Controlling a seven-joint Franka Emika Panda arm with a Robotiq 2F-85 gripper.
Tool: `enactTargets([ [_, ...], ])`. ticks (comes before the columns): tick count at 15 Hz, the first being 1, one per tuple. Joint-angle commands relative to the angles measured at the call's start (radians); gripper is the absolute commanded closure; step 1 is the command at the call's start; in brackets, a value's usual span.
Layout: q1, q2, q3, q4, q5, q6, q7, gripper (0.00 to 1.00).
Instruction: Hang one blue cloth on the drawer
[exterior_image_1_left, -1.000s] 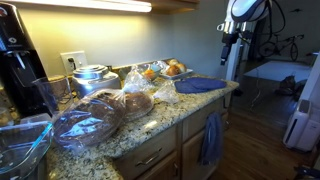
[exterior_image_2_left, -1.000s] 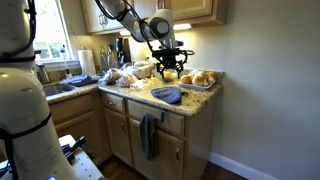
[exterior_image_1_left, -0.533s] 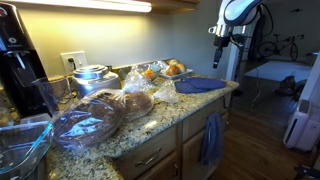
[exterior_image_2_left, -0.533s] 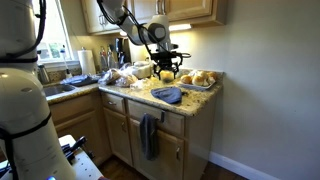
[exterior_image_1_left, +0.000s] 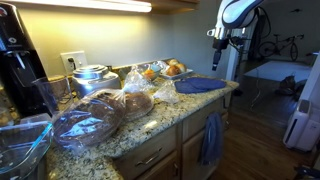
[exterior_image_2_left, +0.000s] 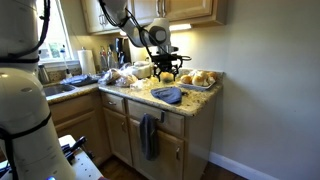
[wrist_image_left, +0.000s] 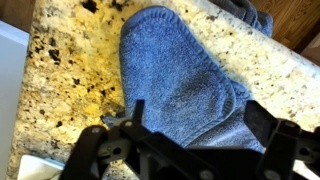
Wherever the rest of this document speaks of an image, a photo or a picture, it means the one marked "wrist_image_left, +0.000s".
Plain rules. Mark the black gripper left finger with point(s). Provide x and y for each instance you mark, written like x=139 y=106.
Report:
x=93 y=150

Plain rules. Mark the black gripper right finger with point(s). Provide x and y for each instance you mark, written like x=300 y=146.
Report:
x=283 y=146

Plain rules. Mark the rounded blue terry cloth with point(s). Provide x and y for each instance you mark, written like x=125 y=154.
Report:
x=166 y=83

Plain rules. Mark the square blue cloth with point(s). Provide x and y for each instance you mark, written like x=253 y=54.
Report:
x=238 y=133

